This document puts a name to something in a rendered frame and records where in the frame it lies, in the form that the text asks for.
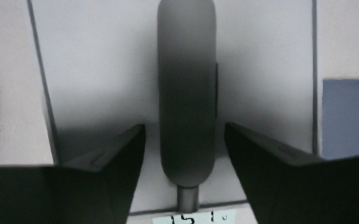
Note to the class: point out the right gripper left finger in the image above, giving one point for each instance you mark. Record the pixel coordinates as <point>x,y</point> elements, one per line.
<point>95,188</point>

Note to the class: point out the white digital weighing scale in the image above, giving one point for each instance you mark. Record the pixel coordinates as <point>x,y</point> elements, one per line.
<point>96,66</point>

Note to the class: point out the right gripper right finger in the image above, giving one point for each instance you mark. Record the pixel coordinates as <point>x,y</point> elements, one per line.
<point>285,185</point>

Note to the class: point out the grey gas cylinder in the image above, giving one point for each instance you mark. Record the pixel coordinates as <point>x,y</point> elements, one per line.
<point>188,95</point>

